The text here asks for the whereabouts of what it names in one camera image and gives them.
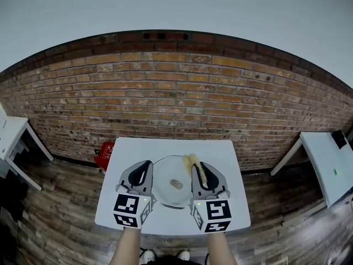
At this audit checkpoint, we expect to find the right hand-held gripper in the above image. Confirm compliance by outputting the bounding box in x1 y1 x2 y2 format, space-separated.
189 161 233 234

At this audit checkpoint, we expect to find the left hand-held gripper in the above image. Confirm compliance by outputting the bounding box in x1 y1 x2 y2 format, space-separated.
112 160 156 229

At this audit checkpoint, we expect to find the round glass plate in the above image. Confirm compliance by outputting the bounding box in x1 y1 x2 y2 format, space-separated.
151 155 200 210

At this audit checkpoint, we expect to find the yellow sponge brush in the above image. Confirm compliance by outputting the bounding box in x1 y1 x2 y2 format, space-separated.
181 153 208 189

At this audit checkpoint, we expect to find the person's left forearm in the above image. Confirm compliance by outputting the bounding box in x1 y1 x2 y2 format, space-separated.
109 226 142 265

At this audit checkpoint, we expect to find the person's right forearm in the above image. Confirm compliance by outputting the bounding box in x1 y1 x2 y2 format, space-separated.
206 232 239 265

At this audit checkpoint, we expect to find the red fire extinguisher box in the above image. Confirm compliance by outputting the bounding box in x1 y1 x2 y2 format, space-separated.
94 141 115 173

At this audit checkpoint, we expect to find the person's white right shoe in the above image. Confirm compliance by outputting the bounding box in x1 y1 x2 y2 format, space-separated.
176 249 191 262

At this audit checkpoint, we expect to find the person's white shoe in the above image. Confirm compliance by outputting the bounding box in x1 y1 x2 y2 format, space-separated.
139 249 157 265
176 249 191 262

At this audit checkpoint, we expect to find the person's white left shoe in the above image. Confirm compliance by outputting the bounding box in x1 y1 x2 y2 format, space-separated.
139 249 157 265

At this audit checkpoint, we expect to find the white side table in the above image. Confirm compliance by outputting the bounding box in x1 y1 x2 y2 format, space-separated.
270 131 353 210
0 103 55 192

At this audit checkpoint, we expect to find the black box device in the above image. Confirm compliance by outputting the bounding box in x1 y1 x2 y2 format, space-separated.
330 130 349 150

